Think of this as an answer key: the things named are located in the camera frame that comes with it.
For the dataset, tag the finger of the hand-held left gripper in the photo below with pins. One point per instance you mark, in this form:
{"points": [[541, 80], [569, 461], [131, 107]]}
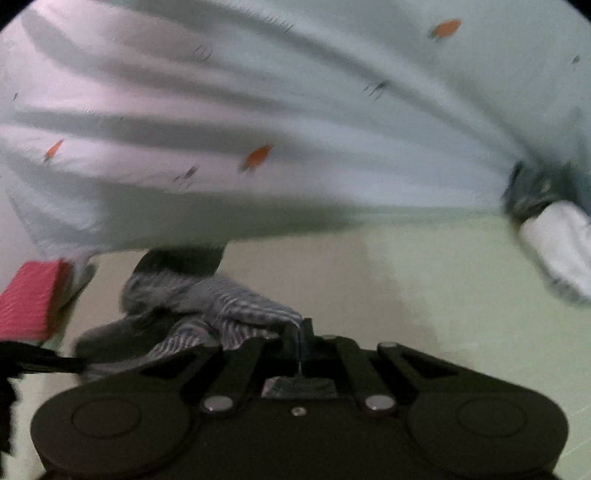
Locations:
{"points": [[37, 357]]}

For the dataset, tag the pale blue carrot print sheet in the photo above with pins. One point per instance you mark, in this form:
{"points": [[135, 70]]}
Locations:
{"points": [[295, 115]]}

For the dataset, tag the white folded cloth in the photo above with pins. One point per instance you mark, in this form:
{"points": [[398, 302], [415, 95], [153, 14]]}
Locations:
{"points": [[78, 281]]}

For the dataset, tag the grey blue crumpled garment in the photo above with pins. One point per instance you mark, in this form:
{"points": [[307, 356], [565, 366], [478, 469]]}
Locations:
{"points": [[535, 189]]}

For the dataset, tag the red waffle towel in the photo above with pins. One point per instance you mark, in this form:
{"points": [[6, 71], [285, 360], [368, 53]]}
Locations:
{"points": [[27, 300]]}

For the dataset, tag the white crumpled garment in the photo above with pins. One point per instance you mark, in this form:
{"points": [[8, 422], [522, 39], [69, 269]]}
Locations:
{"points": [[558, 244]]}

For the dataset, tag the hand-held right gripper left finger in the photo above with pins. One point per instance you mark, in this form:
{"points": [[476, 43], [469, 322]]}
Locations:
{"points": [[240, 369]]}

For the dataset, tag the blue white checked shirt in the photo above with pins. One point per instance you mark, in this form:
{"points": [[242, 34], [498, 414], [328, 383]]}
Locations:
{"points": [[249, 304]]}

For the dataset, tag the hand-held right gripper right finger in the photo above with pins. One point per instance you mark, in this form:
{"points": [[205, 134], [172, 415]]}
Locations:
{"points": [[351, 369]]}

